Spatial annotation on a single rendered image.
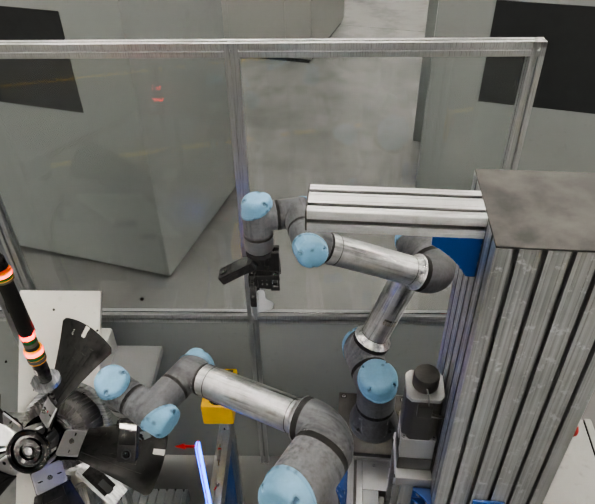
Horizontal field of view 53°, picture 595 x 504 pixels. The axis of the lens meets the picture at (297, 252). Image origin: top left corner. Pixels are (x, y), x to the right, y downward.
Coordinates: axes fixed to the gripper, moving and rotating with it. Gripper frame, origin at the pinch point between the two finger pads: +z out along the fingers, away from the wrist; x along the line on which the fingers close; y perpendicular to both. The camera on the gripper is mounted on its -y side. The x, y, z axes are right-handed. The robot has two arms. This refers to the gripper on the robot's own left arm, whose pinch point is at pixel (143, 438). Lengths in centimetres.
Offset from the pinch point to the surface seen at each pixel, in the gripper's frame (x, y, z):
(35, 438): 30.0, -0.2, 3.7
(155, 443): -0.6, 1.8, 10.6
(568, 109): -180, 209, 73
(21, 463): 33.5, -5.9, 7.3
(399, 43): -65, 95, -52
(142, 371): 21, 42, 57
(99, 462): 12.9, -4.6, 8.1
